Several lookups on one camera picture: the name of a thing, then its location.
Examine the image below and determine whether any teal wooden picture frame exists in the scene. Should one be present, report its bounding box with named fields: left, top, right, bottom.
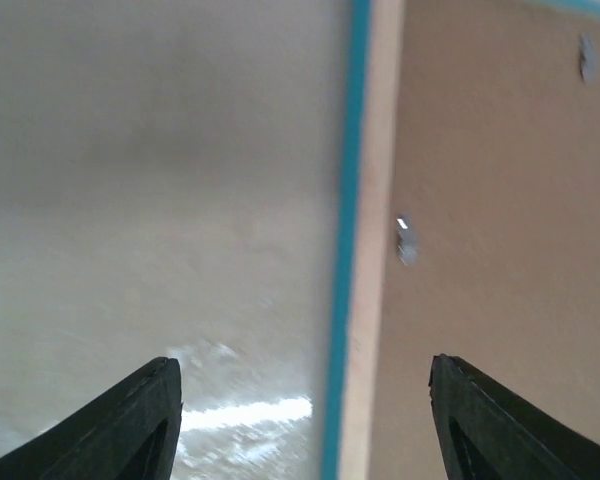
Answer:
left=321, top=1, right=600, bottom=479

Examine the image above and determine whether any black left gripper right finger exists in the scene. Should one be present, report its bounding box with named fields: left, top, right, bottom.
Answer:
left=429, top=354, right=600, bottom=479

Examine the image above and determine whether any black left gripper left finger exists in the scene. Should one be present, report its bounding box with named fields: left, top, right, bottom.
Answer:
left=0, top=357, right=182, bottom=479

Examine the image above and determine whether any metal frame clip near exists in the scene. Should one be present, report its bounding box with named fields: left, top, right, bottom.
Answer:
left=396, top=215, right=418, bottom=265

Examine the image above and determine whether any metal frame clip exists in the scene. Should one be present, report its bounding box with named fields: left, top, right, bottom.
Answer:
left=396, top=215, right=418, bottom=265
left=579, top=34, right=597, bottom=83

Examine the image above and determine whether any metal frame clip far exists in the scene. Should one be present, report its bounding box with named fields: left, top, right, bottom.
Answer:
left=579, top=34, right=597, bottom=83

